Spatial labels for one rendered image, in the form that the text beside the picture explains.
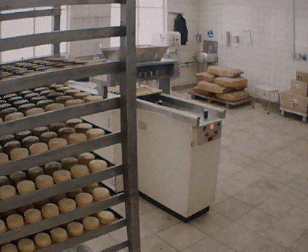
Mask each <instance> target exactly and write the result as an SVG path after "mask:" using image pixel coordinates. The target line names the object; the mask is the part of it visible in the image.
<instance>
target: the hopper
mask: <svg viewBox="0 0 308 252"><path fill-rule="evenodd" d="M138 47H143V48H138ZM169 47H170V46H164V45H155V44H144V45H137V46H136V63H138V62H150V61H158V60H162V57H163V56H164V55H165V53H166V51H167V49H168V48H169ZM100 50H101V52H102V53H103V54H104V57H105V58H106V59H107V62H114V61H116V60H119V46H118V47H108V48H104V49H100Z"/></svg>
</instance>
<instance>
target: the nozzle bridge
mask: <svg viewBox="0 0 308 252"><path fill-rule="evenodd" d="M147 65H149V67H148V66H147ZM153 65H155V72H154V66H153ZM159 65H160V71H159ZM141 66H143V68H142V67H141ZM136 67H137V83H138V82H143V81H148V80H157V79H159V89H160V90H162V91H166V92H167V93H165V94H167V95H170V94H171V79H170V78H177V77H178V61H175V60H170V59H165V58H162V60H158V61H145V62H138V63H136ZM156 68H158V72H159V73H158V76H156ZM150 69H152V72H154V73H153V74H152V77H150V76H149V73H148V72H149V71H150ZM145 70H146V71H147V73H148V74H147V77H144V71H145ZM139 71H140V74H142V72H143V74H142V75H140V78H138V74H139ZM91 83H96V84H97V95H101V96H104V97H106V98H108V87H116V86H118V85H119V73H109V74H104V75H99V76H93V77H91Z"/></svg>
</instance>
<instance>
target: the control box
mask: <svg viewBox="0 0 308 252"><path fill-rule="evenodd" d="M218 122H220V126H218ZM211 124H213V128H212V129H211V128H210V126H211ZM204 126H205V127H206V130H205V131H203V127H204ZM221 128H222V120H221V119H220V118H218V119H216V120H213V121H207V122H204V123H202V124H200V125H199V126H198V127H197V139H196V144H198V145H201V144H203V143H207V142H209V141H210V140H212V139H213V140H216V139H218V138H220V137H221ZM215 130H217V131H218V133H217V134H215ZM206 133H209V136H208V137H206V136H205V135H206ZM209 137H210V138H209ZM212 137H213V138H212Z"/></svg>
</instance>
